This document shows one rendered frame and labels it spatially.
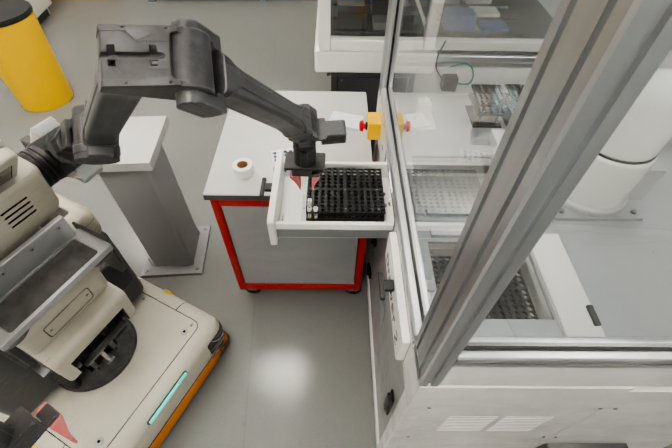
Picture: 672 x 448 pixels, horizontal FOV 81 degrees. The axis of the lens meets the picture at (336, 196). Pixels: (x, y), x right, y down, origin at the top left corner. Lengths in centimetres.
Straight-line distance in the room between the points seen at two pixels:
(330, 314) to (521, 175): 160
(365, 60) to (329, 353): 129
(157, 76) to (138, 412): 128
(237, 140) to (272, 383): 101
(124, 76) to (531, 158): 44
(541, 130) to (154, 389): 148
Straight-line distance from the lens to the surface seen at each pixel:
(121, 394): 166
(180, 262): 214
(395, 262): 97
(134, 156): 161
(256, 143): 153
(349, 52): 179
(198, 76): 52
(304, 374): 182
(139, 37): 55
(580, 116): 33
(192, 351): 164
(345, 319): 191
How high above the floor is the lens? 174
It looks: 48 degrees down
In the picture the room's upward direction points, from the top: 1 degrees clockwise
